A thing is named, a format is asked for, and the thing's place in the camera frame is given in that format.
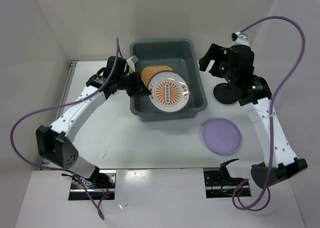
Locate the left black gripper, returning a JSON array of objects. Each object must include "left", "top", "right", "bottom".
[{"left": 116, "top": 69, "right": 152, "bottom": 97}]

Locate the woven bamboo square tray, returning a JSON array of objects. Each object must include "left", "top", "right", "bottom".
[{"left": 141, "top": 65, "right": 173, "bottom": 86}]

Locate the round patterned plate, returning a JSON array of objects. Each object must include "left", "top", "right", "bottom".
[{"left": 147, "top": 71, "right": 191, "bottom": 113}]

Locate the purple round plate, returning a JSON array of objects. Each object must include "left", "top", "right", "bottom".
[{"left": 202, "top": 118, "right": 242, "bottom": 156}]

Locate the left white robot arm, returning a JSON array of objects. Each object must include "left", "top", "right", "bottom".
[{"left": 36, "top": 56, "right": 150, "bottom": 188}]

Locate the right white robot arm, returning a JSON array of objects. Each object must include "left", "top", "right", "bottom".
[{"left": 199, "top": 32, "right": 308, "bottom": 188}]

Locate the grey plastic bin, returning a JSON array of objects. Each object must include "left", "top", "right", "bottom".
[{"left": 129, "top": 38, "right": 208, "bottom": 122}]

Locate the black round plate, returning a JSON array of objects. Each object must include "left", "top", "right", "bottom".
[{"left": 213, "top": 83, "right": 239, "bottom": 105}]

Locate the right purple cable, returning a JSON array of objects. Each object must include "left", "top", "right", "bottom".
[{"left": 231, "top": 15, "right": 306, "bottom": 211}]

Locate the purple cable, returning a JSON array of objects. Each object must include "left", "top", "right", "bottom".
[
  {"left": 10, "top": 37, "right": 125, "bottom": 221},
  {"left": 231, "top": 15, "right": 306, "bottom": 211}
]

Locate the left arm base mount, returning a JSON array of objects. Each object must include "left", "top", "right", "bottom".
[{"left": 68, "top": 170, "right": 117, "bottom": 201}]

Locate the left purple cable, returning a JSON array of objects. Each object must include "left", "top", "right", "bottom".
[{"left": 10, "top": 37, "right": 125, "bottom": 221}]

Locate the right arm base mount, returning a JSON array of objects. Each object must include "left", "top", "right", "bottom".
[{"left": 203, "top": 168, "right": 243, "bottom": 199}]

